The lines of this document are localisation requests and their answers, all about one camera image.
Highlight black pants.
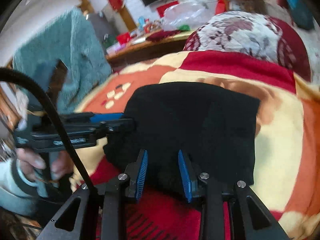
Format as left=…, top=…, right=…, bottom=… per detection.
left=104, top=82, right=260, bottom=200

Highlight white sleeve forearm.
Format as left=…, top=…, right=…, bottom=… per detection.
left=1, top=158, right=39, bottom=217

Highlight person's left hand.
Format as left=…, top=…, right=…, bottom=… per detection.
left=16, top=148, right=74, bottom=182

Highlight teal fluffy garment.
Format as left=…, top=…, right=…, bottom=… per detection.
left=13, top=8, right=112, bottom=114

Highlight red gift box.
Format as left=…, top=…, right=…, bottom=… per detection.
left=116, top=32, right=131, bottom=45

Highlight wooden cabinet counter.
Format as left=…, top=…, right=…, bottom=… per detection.
left=106, top=31, right=193, bottom=69

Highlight checkered fleece blanket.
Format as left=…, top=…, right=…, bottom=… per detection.
left=76, top=50, right=319, bottom=239

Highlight dark red cloth on counter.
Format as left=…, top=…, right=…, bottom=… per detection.
left=146, top=30, right=181, bottom=42

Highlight red banner sign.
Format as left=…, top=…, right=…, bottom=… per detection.
left=156, top=1, right=179, bottom=18

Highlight clear plastic bag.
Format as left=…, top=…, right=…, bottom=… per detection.
left=162, top=2, right=214, bottom=31

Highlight floral white red pillow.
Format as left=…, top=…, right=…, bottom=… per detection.
left=184, top=11, right=312, bottom=82

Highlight red paper bag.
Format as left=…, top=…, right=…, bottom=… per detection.
left=215, top=0, right=227, bottom=15

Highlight teal shopping bag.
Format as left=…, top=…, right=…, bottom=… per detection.
left=286, top=0, right=314, bottom=30

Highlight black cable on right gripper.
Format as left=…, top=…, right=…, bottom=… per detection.
left=0, top=67, right=98, bottom=193

